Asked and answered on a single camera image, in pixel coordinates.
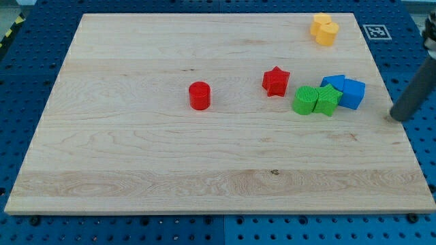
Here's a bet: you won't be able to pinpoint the blue cube block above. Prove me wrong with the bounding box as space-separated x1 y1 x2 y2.
339 78 366 110

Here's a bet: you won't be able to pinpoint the yellow heart block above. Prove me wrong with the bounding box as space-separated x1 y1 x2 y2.
315 22 340 46

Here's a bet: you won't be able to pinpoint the wooden board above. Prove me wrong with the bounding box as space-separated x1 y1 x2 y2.
5 13 435 215

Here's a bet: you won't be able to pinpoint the red cylinder block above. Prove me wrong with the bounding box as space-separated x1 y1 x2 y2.
188 81 211 110

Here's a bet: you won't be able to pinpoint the red star block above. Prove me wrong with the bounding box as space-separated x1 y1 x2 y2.
262 66 291 97

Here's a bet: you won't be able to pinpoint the green cylinder block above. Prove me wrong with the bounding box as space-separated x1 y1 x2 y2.
292 86 319 115

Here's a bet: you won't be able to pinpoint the green star block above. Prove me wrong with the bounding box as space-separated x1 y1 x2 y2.
313 84 343 116

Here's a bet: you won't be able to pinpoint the blue triangle block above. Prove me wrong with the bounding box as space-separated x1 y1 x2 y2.
320 75 345 92

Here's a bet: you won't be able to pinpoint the yellow hexagon block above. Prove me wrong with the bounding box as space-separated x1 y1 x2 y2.
310 12 332 36

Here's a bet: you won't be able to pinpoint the white fiducial marker tag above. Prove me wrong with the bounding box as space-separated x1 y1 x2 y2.
363 24 392 40

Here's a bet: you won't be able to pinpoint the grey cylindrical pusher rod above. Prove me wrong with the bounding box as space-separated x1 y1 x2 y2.
390 55 435 122

